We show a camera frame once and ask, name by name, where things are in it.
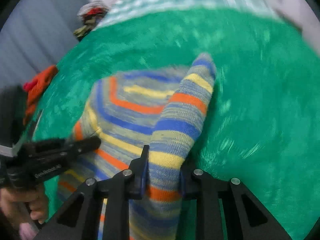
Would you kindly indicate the orange red folded clothes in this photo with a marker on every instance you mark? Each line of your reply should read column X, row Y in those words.
column 35, row 88

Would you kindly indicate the green velvet bedspread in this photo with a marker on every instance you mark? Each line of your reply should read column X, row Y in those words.
column 262, row 123

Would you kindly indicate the striped knit sweater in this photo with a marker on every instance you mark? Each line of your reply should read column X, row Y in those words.
column 164, row 109

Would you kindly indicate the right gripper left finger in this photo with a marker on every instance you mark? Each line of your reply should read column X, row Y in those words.
column 103, row 202

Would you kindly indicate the clutter pile on nightstand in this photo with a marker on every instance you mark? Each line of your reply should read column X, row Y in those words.
column 90, row 15

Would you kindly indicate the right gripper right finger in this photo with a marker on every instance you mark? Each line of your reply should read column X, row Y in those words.
column 227, row 209

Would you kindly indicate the person's left hand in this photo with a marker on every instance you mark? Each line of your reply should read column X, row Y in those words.
column 21, row 206

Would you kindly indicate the grey blue curtain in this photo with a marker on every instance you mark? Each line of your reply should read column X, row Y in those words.
column 36, row 35

